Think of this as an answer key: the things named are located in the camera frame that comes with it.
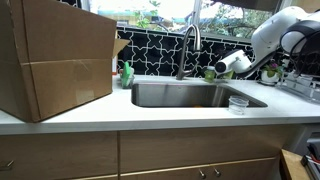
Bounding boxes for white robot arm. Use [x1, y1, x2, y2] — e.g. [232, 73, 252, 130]
[214, 6, 320, 78]

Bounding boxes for small green bottle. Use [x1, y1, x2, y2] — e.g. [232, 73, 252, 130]
[205, 66, 216, 83]

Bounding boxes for stainless steel sink basin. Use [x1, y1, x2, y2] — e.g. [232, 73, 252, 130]
[131, 83, 267, 108]

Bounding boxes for brushed steel faucet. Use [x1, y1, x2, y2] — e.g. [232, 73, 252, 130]
[175, 23, 202, 81]

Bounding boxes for clear plastic cup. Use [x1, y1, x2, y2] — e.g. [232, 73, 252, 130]
[228, 95, 249, 115]

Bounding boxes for wooden cabinet doors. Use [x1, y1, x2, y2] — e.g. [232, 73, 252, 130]
[119, 125, 298, 180]

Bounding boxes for large brown cardboard box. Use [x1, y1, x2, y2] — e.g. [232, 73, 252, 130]
[0, 0, 128, 122]

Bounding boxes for potted plant white pot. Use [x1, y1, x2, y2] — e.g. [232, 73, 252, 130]
[261, 62, 283, 85]

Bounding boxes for wooden cabinet drawer front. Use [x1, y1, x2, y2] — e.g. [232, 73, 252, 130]
[0, 132, 117, 180]

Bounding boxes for metal dish rack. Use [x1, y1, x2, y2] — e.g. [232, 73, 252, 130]
[276, 72, 320, 104]

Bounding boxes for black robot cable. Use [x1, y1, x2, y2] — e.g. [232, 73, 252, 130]
[279, 29, 320, 78]

